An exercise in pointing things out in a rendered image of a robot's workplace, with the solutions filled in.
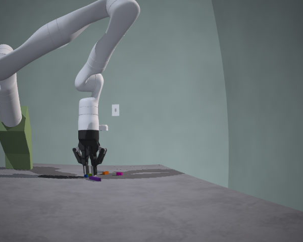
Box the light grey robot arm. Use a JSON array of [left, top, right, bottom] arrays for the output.
[[0, 0, 140, 131]]

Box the purple rod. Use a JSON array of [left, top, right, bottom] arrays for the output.
[[89, 176, 101, 182]]

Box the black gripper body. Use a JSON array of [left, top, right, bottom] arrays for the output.
[[78, 130, 100, 156]]

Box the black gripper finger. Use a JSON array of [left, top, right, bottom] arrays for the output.
[[72, 146, 89, 174], [88, 146, 107, 176]]

